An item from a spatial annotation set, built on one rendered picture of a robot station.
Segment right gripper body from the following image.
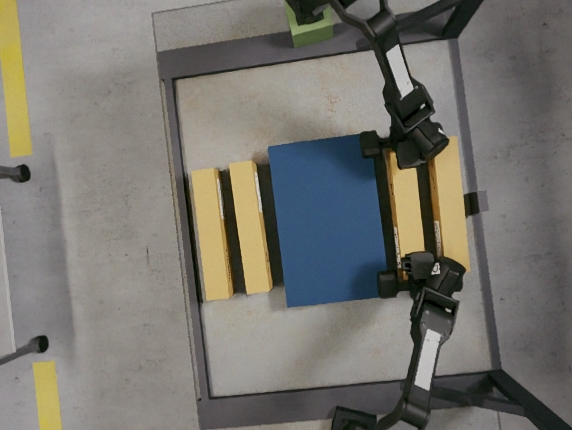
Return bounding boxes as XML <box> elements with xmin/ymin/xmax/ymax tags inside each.
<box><xmin>359</xmin><ymin>122</ymin><xmax>444</xmax><ymax>159</ymax></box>

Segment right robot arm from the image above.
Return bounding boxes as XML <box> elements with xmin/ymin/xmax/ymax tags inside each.
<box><xmin>286</xmin><ymin>0</ymin><xmax>450</xmax><ymax>170</ymax></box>

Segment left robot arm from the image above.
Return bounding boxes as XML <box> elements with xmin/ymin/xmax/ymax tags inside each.
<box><xmin>374</xmin><ymin>251</ymin><xmax>466</xmax><ymax>430</ymax></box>

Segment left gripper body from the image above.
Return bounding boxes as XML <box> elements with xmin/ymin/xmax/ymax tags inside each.
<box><xmin>377</xmin><ymin>270</ymin><xmax>463</xmax><ymax>299</ymax></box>

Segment brown cardboard carton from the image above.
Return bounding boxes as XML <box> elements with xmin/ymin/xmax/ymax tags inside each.
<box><xmin>229</xmin><ymin>161</ymin><xmax>274</xmax><ymax>294</ymax></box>
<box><xmin>427</xmin><ymin>136</ymin><xmax>470</xmax><ymax>272</ymax></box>
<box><xmin>385</xmin><ymin>148</ymin><xmax>425</xmax><ymax>280</ymax></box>
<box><xmin>191</xmin><ymin>168</ymin><xmax>236</xmax><ymax>301</ymax></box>

